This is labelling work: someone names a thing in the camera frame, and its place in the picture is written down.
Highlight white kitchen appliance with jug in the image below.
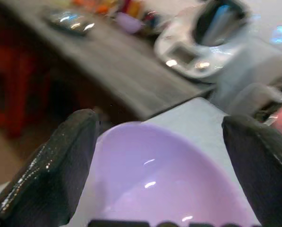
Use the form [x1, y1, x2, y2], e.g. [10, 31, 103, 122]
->
[154, 0, 250, 83]

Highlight red wooden chair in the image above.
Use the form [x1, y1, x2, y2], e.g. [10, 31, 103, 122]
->
[0, 28, 49, 138]

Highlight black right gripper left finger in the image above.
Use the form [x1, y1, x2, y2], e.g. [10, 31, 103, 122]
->
[0, 109, 101, 227]

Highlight shiny dark foil packet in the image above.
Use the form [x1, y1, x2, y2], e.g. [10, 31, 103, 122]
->
[45, 9, 95, 36]

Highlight lilac plastic bowl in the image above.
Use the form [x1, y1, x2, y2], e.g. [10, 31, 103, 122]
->
[71, 122, 262, 227]

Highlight small lilac cup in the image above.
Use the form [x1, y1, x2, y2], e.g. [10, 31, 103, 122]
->
[115, 11, 143, 34]

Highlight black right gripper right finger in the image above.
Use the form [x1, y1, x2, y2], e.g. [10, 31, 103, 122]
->
[222, 114, 282, 227]

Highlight colourful bottles and jars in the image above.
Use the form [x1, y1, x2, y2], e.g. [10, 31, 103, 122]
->
[71, 0, 170, 29]

